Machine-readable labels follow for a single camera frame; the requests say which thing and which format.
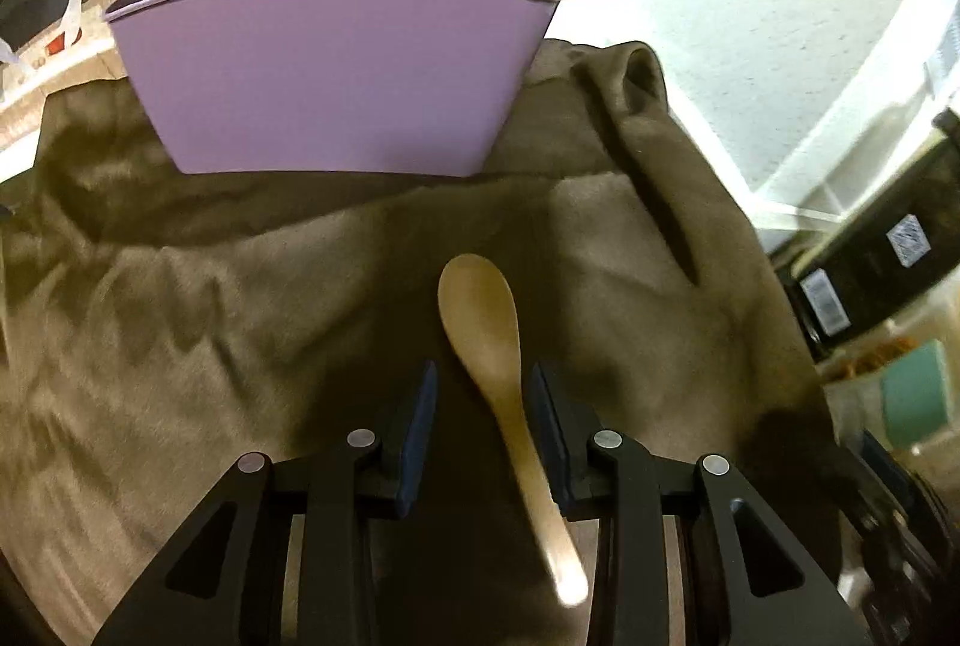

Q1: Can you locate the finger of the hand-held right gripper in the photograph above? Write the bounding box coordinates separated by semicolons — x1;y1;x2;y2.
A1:
857;428;912;504

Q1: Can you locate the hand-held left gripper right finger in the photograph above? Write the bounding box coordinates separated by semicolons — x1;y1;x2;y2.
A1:
529;361;871;646

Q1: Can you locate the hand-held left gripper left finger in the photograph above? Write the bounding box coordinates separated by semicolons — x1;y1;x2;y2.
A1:
94;359;440;646

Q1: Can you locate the wooden spoon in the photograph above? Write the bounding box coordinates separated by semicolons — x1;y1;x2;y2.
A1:
437;253;590;606

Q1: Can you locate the purple utensil holder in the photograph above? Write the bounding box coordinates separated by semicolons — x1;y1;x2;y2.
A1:
103;0;572;176

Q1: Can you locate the teal cup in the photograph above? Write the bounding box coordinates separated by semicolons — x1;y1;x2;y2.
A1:
880;340;953;449

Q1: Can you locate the black box with labels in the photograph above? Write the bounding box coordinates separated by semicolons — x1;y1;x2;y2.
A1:
771;109;960;358

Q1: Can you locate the brown cloth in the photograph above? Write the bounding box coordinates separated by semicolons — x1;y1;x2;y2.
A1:
0;40;852;646

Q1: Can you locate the wooden ledge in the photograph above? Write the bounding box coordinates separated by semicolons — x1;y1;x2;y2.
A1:
0;11;130;168

